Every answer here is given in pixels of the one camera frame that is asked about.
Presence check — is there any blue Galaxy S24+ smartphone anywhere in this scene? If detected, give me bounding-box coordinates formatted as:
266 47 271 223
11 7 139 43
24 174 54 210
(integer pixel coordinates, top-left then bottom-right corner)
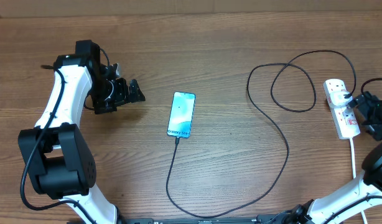
167 92 195 139

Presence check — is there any black charging cable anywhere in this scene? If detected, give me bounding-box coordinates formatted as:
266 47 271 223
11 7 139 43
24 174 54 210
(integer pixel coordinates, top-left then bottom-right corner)
165 49 357 219

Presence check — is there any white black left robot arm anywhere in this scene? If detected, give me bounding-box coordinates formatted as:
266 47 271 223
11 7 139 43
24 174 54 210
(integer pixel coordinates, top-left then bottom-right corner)
18 40 145 223

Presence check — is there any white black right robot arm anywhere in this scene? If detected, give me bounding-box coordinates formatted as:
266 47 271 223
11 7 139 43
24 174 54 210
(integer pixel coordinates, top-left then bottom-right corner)
282 91 382 224

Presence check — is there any white charger plug adapter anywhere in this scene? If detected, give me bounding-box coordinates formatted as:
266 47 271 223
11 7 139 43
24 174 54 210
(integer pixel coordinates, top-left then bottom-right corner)
328 91 352 108

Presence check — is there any white power strip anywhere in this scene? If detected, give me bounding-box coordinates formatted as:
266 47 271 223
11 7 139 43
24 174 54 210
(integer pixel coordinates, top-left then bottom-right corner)
323 79 360 139

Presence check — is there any white power strip cord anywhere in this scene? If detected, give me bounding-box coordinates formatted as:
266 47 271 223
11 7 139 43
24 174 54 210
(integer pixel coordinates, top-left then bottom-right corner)
349 138 368 224

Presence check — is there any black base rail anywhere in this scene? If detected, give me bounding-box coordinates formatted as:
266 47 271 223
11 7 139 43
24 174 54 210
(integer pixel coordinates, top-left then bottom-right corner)
66 213 304 224

